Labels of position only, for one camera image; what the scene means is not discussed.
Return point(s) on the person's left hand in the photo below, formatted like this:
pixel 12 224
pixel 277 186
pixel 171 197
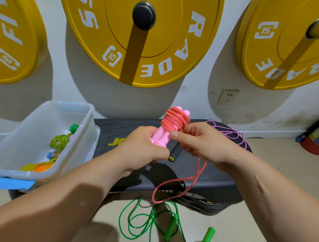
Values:
pixel 142 149

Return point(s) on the person's right hand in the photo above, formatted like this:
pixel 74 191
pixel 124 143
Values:
pixel 209 142

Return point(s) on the clear plastic storage bin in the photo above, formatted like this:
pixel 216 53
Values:
pixel 32 132

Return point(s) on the person's left forearm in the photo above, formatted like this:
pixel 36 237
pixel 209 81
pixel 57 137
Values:
pixel 52 209

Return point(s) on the person's right forearm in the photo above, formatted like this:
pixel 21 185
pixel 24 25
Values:
pixel 281 202

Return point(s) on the black aerobic step platform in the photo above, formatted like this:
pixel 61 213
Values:
pixel 107 129

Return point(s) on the translucent plastic lid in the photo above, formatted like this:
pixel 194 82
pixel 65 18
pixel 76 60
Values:
pixel 93 147

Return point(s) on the large yellow weight plate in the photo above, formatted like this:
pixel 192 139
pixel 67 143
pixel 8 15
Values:
pixel 174 50

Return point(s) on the red fire extinguisher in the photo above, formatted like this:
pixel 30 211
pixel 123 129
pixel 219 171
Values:
pixel 310 139

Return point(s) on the blue plastic piece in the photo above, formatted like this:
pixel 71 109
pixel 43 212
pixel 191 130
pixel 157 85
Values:
pixel 15 184

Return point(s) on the black plate peg cap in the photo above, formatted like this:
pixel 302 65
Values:
pixel 144 15

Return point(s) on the white wall socket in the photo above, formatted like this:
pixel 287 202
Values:
pixel 228 97

